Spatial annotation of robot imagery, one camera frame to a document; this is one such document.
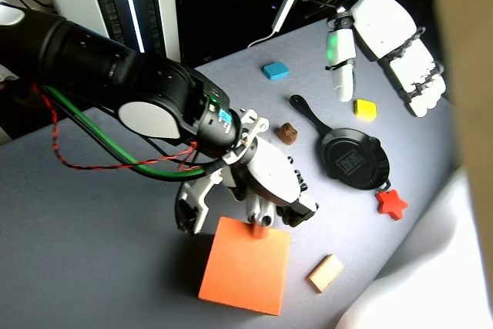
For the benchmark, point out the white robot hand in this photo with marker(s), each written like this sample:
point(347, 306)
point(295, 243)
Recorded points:
point(269, 171)
point(385, 21)

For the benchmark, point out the brown small lump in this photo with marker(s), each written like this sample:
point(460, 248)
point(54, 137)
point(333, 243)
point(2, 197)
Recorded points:
point(287, 133)

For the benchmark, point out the black toy frying pan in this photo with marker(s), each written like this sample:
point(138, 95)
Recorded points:
point(354, 159)

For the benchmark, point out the yellow rounded block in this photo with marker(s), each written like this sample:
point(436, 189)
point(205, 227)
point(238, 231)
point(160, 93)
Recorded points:
point(365, 109)

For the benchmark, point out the orange foam cube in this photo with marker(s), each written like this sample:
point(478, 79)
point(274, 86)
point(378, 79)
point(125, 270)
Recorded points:
point(246, 267)

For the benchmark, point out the blue rounded block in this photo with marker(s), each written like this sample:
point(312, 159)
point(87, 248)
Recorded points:
point(276, 71)

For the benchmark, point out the tan wooden rectangular block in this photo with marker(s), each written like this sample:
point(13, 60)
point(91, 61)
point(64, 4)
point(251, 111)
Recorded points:
point(325, 273)

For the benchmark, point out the red star block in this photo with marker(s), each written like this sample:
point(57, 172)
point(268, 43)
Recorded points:
point(391, 204)

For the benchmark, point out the white background sheet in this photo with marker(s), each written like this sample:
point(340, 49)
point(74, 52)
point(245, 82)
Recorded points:
point(423, 267)

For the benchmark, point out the grey table cloth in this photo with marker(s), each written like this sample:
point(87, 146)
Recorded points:
point(96, 248)

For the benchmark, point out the beige blurred post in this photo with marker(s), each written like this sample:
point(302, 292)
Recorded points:
point(473, 74)

